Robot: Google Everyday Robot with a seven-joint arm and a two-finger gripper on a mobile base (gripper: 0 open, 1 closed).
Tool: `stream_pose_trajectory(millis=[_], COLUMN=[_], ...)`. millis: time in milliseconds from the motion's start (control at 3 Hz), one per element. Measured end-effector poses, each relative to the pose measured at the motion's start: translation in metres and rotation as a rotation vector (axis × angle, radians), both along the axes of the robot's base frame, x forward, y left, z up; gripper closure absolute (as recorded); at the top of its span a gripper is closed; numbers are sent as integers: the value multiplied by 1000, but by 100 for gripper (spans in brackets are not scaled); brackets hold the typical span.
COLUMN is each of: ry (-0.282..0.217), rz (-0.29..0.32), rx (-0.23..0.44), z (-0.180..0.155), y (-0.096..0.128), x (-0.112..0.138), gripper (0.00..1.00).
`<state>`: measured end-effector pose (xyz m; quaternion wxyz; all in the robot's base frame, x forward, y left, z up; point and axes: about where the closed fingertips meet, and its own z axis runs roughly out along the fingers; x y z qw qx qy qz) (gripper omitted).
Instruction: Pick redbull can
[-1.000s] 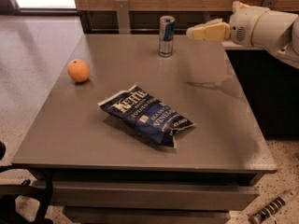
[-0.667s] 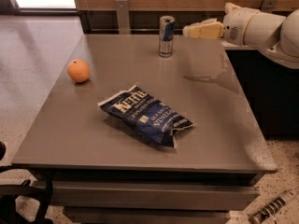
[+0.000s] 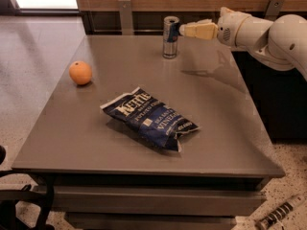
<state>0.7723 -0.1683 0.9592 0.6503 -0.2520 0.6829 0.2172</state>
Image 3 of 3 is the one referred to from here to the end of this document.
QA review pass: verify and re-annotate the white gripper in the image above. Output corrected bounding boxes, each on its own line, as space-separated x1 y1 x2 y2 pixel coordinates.
179 7 251 47

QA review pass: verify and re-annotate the silver blue redbull can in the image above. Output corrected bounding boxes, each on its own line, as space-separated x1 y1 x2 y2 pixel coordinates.
163 16 179 58

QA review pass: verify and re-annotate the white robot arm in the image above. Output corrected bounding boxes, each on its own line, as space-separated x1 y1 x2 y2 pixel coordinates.
179 7 307 80

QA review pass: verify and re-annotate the blue kettle chips bag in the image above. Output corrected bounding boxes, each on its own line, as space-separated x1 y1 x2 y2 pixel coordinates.
100 87 199 151

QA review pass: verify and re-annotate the orange fruit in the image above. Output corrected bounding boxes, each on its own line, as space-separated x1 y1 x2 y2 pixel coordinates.
69 61 92 85

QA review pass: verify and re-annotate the striped tube on floor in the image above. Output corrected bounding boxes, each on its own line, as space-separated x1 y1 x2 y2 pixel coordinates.
255 194 306 230

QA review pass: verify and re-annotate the black chair base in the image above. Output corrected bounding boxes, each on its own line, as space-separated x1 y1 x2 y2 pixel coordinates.
0 145 56 230

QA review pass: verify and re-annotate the grey metal bracket right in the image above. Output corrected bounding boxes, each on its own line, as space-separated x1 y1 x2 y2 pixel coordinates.
264 0 285 21

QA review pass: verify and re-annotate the grey metal bracket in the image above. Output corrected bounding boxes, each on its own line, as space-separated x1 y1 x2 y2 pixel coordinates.
118 0 134 35
264 0 285 21

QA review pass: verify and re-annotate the grey metal bracket left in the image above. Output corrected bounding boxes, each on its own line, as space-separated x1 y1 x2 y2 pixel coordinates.
118 0 134 35

